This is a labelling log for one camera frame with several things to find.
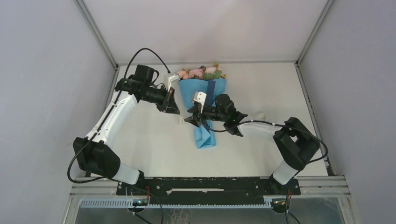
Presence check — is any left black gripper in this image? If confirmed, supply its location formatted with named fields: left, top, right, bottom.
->
left=141, top=84, right=180, bottom=114

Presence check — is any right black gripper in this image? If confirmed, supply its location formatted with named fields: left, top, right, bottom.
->
left=184, top=101, right=227, bottom=128

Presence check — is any blue wrapping paper sheet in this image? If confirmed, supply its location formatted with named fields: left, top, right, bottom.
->
left=177, top=63, right=227, bottom=149

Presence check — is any pale pink fake flower stem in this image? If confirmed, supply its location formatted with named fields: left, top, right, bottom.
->
left=202, top=63, right=227, bottom=80

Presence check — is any cream ribbon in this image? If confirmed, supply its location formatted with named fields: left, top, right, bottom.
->
left=178, top=112, right=267, bottom=126

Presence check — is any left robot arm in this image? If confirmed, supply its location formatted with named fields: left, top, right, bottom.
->
left=71, top=64, right=180, bottom=195

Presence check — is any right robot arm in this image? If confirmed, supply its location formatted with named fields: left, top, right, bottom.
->
left=185, top=92, right=321, bottom=194

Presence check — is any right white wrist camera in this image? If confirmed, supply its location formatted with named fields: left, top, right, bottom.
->
left=192, top=91, right=207, bottom=105

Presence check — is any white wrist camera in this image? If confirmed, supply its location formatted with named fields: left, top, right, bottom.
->
left=192, top=91, right=207, bottom=105
left=166, top=72, right=180, bottom=90

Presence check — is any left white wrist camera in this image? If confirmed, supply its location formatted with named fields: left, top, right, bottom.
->
left=166, top=72, right=180, bottom=90

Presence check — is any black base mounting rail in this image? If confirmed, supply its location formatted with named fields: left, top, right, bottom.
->
left=116, top=176, right=301, bottom=205

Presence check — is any right black cable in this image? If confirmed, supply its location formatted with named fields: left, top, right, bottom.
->
left=198, top=119, right=329, bottom=224

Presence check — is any black cable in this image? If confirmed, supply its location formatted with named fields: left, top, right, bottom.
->
left=66, top=47, right=171, bottom=184
left=198, top=119, right=329, bottom=224

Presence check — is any white cable duct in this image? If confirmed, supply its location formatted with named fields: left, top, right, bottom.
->
left=80, top=198, right=273, bottom=209

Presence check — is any left black cable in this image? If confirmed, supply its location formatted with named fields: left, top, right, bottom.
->
left=66, top=47, right=171, bottom=184

